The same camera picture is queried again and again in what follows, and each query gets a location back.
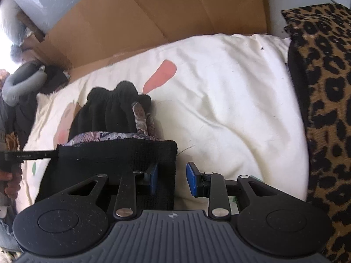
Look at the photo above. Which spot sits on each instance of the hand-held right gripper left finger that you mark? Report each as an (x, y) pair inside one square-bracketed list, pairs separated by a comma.
[(154, 178)]

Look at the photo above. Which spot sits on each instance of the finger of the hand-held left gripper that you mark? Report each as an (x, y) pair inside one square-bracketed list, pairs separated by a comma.
[(52, 154)]

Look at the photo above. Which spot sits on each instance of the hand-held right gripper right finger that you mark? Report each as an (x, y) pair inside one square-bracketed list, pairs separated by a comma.
[(191, 179)]

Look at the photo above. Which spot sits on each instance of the black garment with bear-print lining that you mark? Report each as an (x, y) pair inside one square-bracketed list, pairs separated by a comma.
[(109, 153)]

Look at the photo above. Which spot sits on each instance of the person's left hand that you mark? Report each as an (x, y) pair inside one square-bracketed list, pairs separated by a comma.
[(13, 183)]

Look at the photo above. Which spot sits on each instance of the brown garment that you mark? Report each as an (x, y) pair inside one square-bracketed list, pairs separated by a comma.
[(13, 141)]

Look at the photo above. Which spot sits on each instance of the grey neck pillow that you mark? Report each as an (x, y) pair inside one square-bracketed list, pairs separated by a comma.
[(19, 87)]

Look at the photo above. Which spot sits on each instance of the black cloth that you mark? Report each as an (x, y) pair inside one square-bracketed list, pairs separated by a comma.
[(54, 78)]

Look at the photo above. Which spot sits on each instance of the cream bear printed blanket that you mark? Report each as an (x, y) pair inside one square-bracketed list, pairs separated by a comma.
[(219, 101)]

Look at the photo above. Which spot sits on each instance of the small cardboard piece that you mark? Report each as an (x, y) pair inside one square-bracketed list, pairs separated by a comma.
[(34, 39)]

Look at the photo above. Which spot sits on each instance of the grey plastic-wrapped board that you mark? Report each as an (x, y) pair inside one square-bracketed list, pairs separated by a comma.
[(41, 0)]

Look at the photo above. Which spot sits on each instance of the large brown cardboard sheet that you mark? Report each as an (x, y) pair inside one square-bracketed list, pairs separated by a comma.
[(137, 13)]

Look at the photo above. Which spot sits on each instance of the leopard print garment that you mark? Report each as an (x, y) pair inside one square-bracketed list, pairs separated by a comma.
[(329, 87)]

